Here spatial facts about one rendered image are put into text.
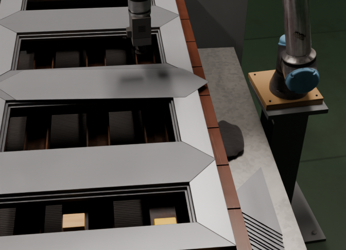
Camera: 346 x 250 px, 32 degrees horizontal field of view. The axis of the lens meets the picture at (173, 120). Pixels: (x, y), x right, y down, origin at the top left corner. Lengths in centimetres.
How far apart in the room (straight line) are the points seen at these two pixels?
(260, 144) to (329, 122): 132
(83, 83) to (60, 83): 8
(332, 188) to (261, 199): 118
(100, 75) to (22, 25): 49
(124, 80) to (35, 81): 31
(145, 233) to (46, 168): 38
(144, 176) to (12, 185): 38
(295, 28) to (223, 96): 47
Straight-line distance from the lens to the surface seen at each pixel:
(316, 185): 307
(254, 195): 194
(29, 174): 183
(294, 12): 205
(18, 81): 221
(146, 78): 218
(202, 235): 163
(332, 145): 332
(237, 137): 215
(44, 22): 255
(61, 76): 221
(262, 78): 247
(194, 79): 217
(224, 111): 231
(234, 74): 252
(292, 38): 211
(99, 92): 211
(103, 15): 257
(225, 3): 300
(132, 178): 178
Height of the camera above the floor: 208
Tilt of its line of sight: 38 degrees down
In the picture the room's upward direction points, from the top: 1 degrees clockwise
